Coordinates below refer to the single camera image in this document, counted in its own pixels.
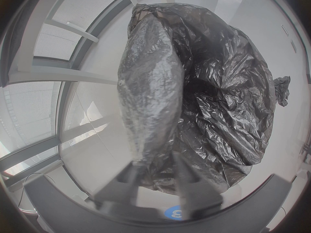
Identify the black plastic bag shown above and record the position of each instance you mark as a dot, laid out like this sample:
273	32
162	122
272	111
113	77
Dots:
218	93

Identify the crumpled black plastic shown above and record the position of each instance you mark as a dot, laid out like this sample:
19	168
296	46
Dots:
281	91

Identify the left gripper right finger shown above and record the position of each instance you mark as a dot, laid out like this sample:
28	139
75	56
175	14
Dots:
192	193

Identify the window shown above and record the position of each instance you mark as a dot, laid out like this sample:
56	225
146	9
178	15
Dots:
63	101

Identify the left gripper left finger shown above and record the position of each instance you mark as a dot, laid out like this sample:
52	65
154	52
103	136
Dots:
121	188

